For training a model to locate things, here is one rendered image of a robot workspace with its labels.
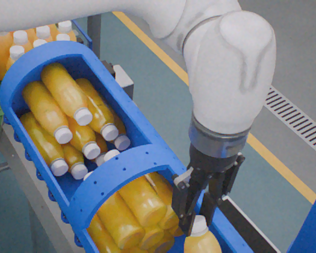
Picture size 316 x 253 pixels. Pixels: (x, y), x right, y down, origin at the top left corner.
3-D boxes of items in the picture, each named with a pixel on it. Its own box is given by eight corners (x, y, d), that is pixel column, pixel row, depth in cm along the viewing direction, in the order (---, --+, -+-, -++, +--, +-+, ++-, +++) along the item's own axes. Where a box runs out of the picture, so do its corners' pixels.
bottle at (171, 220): (155, 229, 119) (116, 171, 129) (171, 232, 125) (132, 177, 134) (177, 206, 118) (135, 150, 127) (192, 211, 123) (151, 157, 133)
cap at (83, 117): (72, 121, 134) (76, 126, 133) (77, 108, 132) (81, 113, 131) (86, 120, 137) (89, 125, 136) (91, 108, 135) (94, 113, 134)
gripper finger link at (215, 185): (204, 155, 90) (212, 150, 90) (206, 190, 99) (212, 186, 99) (218, 171, 88) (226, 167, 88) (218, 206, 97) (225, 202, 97)
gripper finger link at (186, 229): (196, 213, 95) (192, 215, 94) (190, 236, 100) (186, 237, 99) (186, 200, 96) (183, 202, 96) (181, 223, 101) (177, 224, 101)
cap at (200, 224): (194, 223, 104) (192, 214, 103) (210, 224, 101) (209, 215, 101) (182, 232, 101) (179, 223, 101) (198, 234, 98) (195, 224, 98)
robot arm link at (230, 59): (269, 135, 78) (242, 73, 86) (301, 47, 67) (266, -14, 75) (196, 141, 76) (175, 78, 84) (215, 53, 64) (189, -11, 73)
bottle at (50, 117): (50, 90, 148) (79, 132, 138) (28, 104, 148) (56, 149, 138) (38, 74, 143) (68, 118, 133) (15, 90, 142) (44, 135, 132)
